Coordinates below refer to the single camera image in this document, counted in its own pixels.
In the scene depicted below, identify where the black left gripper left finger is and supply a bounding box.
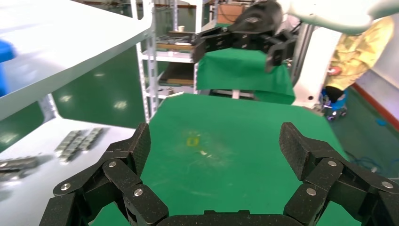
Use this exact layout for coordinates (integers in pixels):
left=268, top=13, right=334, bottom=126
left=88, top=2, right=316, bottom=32
left=39, top=122, right=169, bottom=226

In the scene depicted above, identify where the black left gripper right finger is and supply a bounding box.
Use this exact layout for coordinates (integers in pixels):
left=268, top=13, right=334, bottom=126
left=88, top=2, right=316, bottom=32
left=279, top=121, right=399, bottom=226

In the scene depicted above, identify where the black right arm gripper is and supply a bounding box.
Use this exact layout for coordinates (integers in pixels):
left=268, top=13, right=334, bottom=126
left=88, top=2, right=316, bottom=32
left=191, top=1, right=297, bottom=73

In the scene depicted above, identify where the small metal parts pile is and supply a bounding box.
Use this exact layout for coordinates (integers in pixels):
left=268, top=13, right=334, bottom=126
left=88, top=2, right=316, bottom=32
left=58, top=136, right=87, bottom=163

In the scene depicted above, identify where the brown cardboard box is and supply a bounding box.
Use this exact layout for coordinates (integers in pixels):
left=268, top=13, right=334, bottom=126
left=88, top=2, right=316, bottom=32
left=216, top=3, right=246, bottom=24

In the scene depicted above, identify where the silver notched metal strip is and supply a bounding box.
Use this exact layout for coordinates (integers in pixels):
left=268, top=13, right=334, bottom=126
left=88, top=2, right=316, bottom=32
left=79, top=127, right=105, bottom=152
left=54, top=130, right=82, bottom=157

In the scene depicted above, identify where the white robot torso column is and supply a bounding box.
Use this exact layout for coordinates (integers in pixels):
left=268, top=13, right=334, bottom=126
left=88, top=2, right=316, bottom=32
left=292, top=24, right=343, bottom=110

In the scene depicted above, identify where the thin wooden board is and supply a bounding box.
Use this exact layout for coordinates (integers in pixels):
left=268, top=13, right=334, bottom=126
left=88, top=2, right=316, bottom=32
left=156, top=43, right=197, bottom=51

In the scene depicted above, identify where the blue wheeled stool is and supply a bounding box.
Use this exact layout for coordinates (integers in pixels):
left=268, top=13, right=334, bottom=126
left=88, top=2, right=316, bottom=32
left=321, top=89, right=349, bottom=122

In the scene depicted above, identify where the white background storage rack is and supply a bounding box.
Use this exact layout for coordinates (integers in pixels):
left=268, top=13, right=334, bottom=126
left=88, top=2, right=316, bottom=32
left=137, top=0, right=219, bottom=101

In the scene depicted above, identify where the large green table cloth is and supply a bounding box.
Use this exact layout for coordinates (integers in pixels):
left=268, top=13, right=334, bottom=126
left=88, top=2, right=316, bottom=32
left=88, top=93, right=363, bottom=226

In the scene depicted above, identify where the person in yellow coat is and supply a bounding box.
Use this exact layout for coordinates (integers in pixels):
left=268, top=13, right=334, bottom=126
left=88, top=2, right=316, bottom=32
left=323, top=16, right=395, bottom=104

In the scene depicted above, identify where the blue plastic bin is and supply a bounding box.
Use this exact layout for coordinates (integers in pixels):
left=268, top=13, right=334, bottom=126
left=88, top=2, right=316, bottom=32
left=0, top=39, right=17, bottom=98

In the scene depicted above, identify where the blue floor cable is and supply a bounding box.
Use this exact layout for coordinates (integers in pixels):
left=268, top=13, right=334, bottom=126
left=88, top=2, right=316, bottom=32
left=345, top=151, right=399, bottom=181

